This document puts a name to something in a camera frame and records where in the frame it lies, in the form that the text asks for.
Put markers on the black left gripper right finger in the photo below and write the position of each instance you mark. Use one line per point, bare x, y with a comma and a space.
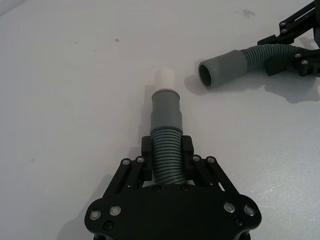
188, 152

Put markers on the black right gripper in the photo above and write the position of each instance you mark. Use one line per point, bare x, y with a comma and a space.
317, 35

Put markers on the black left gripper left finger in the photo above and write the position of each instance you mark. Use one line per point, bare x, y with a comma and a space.
146, 160

